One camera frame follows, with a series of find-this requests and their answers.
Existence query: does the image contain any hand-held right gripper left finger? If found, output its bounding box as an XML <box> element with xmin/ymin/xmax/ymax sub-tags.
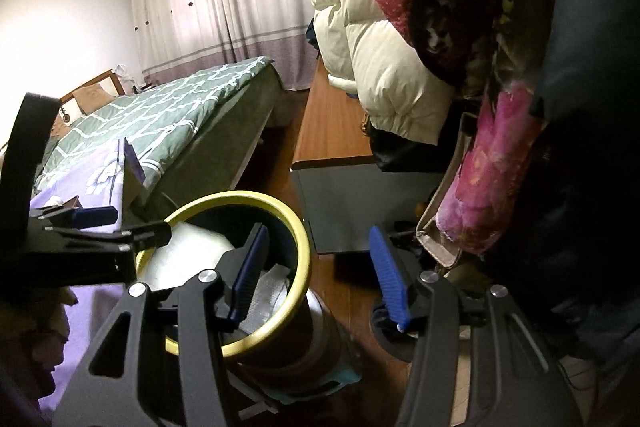
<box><xmin>52</xmin><ymin>223</ymin><xmax>271</xmax><ymax>427</ymax></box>

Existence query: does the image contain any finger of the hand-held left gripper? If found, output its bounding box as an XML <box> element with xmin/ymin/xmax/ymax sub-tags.
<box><xmin>29</xmin><ymin>206</ymin><xmax>120</xmax><ymax>231</ymax></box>
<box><xmin>50</xmin><ymin>220</ymin><xmax>173</xmax><ymax>255</ymax></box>

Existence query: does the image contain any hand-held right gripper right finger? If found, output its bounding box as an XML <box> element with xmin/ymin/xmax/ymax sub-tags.
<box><xmin>369</xmin><ymin>224</ymin><xmax>583</xmax><ymax>427</ymax></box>

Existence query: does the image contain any brown plastic tray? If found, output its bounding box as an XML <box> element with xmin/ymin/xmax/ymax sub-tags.
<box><xmin>52</xmin><ymin>196</ymin><xmax>83</xmax><ymax>214</ymax></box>

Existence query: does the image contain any white plastic wrap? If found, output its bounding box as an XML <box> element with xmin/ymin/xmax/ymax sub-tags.
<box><xmin>250</xmin><ymin>263</ymin><xmax>292</xmax><ymax>325</ymax></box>

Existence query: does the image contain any yellow rimmed trash bin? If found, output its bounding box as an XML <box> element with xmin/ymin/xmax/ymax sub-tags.
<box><xmin>135</xmin><ymin>191</ymin><xmax>363</xmax><ymax>408</ymax></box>

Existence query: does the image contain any purple floral tablecloth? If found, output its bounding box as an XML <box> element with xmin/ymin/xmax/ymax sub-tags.
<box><xmin>0</xmin><ymin>138</ymin><xmax>151</xmax><ymax>418</ymax></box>

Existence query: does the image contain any beige tote bag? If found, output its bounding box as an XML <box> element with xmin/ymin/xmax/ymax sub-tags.
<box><xmin>414</xmin><ymin>109</ymin><xmax>483</xmax><ymax>269</ymax></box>

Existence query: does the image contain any brown square pillow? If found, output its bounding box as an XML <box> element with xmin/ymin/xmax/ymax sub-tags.
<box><xmin>72</xmin><ymin>87</ymin><xmax>113</xmax><ymax>115</ymax></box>

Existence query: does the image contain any dark handbag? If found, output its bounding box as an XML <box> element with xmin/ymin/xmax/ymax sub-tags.
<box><xmin>367</xmin><ymin>114</ymin><xmax>453</xmax><ymax>172</ymax></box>

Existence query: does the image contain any green checked quilt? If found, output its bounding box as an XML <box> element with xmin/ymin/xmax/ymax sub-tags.
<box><xmin>37</xmin><ymin>56</ymin><xmax>276</xmax><ymax>188</ymax></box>

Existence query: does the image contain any wooden bed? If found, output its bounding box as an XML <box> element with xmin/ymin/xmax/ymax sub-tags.
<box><xmin>30</xmin><ymin>56</ymin><xmax>288</xmax><ymax>218</ymax></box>

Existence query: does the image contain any pink floral garment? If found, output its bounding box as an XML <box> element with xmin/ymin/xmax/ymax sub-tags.
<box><xmin>435</xmin><ymin>79</ymin><xmax>546</xmax><ymax>255</ymax></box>

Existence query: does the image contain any wooden desk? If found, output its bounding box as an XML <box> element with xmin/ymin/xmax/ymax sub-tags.
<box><xmin>291</xmin><ymin>57</ymin><xmax>436</xmax><ymax>258</ymax></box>

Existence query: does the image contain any pile of mixed clothes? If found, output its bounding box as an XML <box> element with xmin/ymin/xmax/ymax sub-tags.
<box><xmin>304</xmin><ymin>18</ymin><xmax>321</xmax><ymax>55</ymax></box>

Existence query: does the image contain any dark floral garment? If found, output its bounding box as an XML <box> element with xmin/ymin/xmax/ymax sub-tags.
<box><xmin>407</xmin><ymin>0</ymin><xmax>558</xmax><ymax>100</ymax></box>

